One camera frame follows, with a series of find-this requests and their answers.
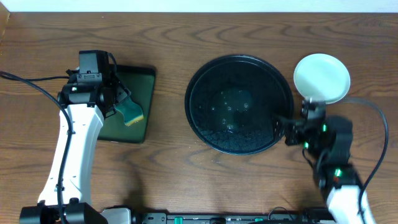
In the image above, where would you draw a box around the green yellow sponge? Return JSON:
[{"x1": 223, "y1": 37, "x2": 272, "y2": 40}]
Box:
[{"x1": 116, "y1": 96, "x2": 144, "y2": 126}]

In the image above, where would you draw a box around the mint green plate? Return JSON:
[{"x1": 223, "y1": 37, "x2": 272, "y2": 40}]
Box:
[{"x1": 294, "y1": 54, "x2": 351, "y2": 104}]

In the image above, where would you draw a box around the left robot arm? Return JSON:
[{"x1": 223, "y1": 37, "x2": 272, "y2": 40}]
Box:
[{"x1": 19, "y1": 72, "x2": 133, "y2": 223}]

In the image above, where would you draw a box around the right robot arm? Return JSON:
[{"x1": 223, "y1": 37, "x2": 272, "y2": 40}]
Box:
[{"x1": 280, "y1": 100, "x2": 375, "y2": 223}]

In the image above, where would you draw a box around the black round tray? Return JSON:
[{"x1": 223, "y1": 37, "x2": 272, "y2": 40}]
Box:
[{"x1": 185, "y1": 55, "x2": 294, "y2": 155}]

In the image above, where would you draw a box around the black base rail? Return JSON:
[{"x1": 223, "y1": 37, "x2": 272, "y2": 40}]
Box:
[{"x1": 102, "y1": 205, "x2": 336, "y2": 224}]

